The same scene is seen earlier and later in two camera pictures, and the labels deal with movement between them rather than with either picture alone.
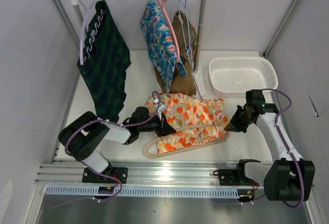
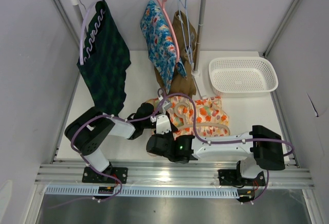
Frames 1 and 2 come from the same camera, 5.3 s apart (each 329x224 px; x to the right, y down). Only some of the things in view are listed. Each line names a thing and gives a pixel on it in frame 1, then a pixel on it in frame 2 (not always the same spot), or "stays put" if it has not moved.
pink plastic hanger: x=162 y=4 stays put
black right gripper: x=235 y=125 -> x=170 y=134
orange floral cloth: x=195 y=120 stays put
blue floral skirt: x=160 y=43 stays put
